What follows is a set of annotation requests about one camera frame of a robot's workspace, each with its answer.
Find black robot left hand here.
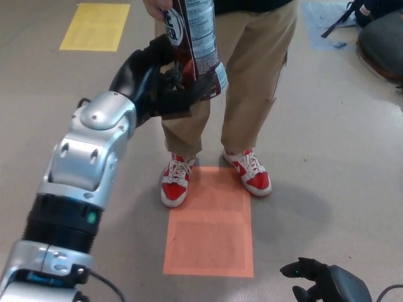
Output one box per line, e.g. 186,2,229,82
108,33,218,126

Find grey cushion with brown base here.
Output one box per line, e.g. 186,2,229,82
357,20,403,81

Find person in khaki pants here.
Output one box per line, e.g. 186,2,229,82
154,0,298,157

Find blue paper sheet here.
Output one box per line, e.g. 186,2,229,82
300,2,360,50

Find person's right hand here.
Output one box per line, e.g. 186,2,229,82
143,0,174,20

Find person's left red white sneaker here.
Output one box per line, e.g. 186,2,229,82
222,147,272,198

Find yellow paper sheet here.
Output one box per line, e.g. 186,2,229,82
59,3,131,52

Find black shirt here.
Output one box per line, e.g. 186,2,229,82
213,0,298,15

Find brown protein shake bottle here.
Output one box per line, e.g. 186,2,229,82
162,0,228,101

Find person's right red white sneaker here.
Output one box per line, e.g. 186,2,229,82
160,152,196,208

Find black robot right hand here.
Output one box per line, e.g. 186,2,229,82
280,257,374,302

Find orange paper sheet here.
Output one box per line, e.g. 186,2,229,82
162,165,254,278

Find person's red white sneaker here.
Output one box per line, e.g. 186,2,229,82
222,147,272,198
160,152,196,208

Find black backpack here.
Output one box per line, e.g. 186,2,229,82
320,0,403,38

